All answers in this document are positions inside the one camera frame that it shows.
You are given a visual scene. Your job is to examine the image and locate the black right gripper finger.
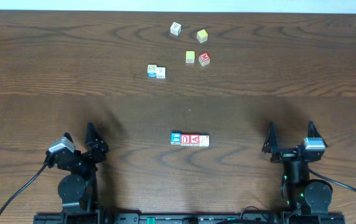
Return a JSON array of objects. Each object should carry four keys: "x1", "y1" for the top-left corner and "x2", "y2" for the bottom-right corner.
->
[
  {"x1": 307, "y1": 121, "x2": 327, "y2": 147},
  {"x1": 262, "y1": 122, "x2": 279, "y2": 153}
]

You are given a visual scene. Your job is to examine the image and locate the wooden block drawing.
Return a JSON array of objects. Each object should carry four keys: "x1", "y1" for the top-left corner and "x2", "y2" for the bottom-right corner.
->
[{"x1": 190, "y1": 134, "x2": 200, "y2": 146}]

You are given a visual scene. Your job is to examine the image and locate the wooden block brown picture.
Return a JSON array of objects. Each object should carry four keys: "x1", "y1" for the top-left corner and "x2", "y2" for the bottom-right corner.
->
[{"x1": 171, "y1": 133, "x2": 181, "y2": 145}]

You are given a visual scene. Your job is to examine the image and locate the wooden block with drawing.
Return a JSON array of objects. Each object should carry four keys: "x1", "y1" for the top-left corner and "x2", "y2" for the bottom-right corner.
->
[{"x1": 199, "y1": 135, "x2": 210, "y2": 147}]

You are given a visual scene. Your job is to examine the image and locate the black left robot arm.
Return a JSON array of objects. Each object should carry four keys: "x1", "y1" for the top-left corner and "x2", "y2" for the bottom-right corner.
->
[{"x1": 44, "y1": 123, "x2": 109, "y2": 215}]

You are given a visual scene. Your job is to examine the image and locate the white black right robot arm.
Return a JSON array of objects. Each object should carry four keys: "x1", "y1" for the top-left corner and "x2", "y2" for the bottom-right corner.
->
[{"x1": 262, "y1": 121, "x2": 333, "y2": 216}]

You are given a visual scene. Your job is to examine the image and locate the blue side wooden block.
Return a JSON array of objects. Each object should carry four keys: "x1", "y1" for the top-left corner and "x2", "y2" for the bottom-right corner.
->
[{"x1": 147, "y1": 64, "x2": 157, "y2": 77}]

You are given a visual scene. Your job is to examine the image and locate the wooden block beside blue block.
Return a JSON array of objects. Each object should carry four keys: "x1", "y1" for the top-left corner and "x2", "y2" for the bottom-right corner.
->
[{"x1": 156, "y1": 67, "x2": 166, "y2": 79}]

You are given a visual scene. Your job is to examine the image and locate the red letter M block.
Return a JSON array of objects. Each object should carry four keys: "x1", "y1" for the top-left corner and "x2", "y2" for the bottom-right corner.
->
[{"x1": 199, "y1": 52, "x2": 211, "y2": 66}]

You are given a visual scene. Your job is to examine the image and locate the yellow top wooden block near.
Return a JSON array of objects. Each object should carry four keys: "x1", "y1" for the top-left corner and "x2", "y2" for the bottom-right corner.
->
[{"x1": 185, "y1": 51, "x2": 195, "y2": 63}]

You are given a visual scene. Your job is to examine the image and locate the yellow wooden block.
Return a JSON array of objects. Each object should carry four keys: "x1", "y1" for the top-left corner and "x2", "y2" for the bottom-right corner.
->
[
  {"x1": 185, "y1": 51, "x2": 195, "y2": 63},
  {"x1": 196, "y1": 29, "x2": 208, "y2": 43}
]

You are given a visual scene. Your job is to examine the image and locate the yellow top wooden block far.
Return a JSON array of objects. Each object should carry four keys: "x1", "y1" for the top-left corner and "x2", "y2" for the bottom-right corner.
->
[{"x1": 196, "y1": 29, "x2": 208, "y2": 43}]

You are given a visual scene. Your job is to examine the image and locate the plain wooden block far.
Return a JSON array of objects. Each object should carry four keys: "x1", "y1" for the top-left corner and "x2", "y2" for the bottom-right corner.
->
[{"x1": 170, "y1": 22, "x2": 182, "y2": 35}]

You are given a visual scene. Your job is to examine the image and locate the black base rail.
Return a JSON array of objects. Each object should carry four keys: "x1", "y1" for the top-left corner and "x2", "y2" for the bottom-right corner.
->
[{"x1": 33, "y1": 211, "x2": 345, "y2": 224}]

